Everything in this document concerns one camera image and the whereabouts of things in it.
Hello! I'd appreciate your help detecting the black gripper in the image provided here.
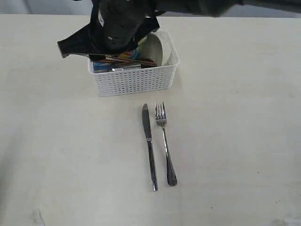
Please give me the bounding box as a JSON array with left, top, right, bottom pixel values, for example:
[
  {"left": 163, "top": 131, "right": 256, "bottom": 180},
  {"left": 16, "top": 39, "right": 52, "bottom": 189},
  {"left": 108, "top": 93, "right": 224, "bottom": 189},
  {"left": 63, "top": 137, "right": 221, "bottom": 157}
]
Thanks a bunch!
[{"left": 57, "top": 0, "right": 160, "bottom": 58}]

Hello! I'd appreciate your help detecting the wooden chopstick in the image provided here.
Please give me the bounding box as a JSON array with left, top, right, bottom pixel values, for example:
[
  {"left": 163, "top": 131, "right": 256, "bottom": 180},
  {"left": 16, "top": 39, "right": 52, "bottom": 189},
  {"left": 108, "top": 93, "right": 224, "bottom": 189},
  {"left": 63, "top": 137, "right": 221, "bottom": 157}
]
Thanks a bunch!
[
  {"left": 91, "top": 56, "right": 156, "bottom": 68},
  {"left": 89, "top": 53, "right": 156, "bottom": 65}
]

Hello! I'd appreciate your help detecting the white ceramic bowl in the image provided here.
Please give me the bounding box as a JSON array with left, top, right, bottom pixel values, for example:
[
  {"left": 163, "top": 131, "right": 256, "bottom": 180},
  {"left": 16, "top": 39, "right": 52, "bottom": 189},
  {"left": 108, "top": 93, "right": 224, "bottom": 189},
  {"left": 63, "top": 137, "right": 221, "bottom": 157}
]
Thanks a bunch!
[{"left": 139, "top": 33, "right": 163, "bottom": 66}]

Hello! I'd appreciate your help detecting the white plastic perforated basket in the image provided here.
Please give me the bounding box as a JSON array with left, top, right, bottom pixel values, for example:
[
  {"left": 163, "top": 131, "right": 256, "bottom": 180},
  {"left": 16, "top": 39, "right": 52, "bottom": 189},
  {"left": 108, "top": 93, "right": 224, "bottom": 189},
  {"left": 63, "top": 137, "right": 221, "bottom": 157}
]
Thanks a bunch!
[{"left": 87, "top": 29, "right": 179, "bottom": 97}]

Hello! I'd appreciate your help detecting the silver table knife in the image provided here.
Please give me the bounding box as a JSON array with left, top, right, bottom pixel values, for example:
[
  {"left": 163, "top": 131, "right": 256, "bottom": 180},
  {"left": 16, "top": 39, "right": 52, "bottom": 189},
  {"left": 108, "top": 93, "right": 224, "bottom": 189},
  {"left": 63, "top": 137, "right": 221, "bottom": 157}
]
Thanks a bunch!
[{"left": 142, "top": 104, "right": 158, "bottom": 192}]

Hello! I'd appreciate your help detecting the silver metal fork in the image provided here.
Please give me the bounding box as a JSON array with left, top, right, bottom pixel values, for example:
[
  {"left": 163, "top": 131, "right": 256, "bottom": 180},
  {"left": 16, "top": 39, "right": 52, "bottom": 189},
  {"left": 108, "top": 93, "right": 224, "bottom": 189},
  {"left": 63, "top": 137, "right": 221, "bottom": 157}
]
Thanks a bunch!
[{"left": 155, "top": 101, "right": 177, "bottom": 186}]

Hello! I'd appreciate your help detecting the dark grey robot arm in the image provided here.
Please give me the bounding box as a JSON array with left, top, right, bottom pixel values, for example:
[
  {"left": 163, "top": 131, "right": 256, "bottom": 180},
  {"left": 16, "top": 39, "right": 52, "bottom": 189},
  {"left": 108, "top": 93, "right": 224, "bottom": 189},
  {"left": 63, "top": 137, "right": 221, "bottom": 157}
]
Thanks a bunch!
[{"left": 57, "top": 0, "right": 301, "bottom": 58}]

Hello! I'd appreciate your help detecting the shiny metal cup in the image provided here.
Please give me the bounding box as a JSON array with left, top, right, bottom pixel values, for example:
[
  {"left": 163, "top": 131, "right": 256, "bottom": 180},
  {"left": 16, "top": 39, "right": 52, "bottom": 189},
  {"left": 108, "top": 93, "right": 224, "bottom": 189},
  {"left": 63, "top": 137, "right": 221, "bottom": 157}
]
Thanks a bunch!
[{"left": 110, "top": 64, "right": 142, "bottom": 72}]

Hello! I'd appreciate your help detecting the blue chip bag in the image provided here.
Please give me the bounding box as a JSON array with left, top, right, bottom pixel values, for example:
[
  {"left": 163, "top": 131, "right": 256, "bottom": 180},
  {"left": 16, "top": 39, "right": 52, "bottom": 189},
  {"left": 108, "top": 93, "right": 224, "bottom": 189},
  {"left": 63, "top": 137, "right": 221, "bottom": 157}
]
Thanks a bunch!
[{"left": 92, "top": 49, "right": 140, "bottom": 73}]

